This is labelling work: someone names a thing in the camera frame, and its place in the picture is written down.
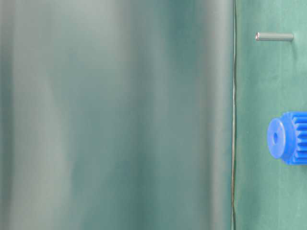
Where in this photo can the small metal shaft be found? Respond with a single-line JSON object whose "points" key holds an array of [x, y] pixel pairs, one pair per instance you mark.
{"points": [[266, 36]]}

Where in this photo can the blue plastic gear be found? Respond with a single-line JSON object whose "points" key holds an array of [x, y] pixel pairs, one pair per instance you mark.
{"points": [[287, 138]]}

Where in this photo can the green cloth mat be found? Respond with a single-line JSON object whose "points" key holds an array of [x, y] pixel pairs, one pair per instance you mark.
{"points": [[149, 114]]}

